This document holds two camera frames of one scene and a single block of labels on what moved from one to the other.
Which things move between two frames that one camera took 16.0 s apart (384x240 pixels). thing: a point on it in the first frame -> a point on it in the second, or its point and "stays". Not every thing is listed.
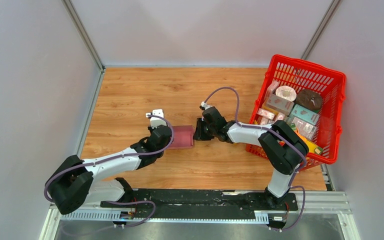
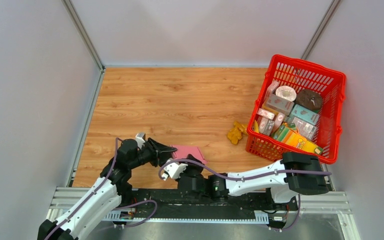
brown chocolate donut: x=309 y=99 stays
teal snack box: x=304 y=114 stays
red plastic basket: x=331 y=86 stays
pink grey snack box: x=280 y=104 stays
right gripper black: x=198 y=134 -> x=191 y=166
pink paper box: x=183 y=137 -> x=183 y=151
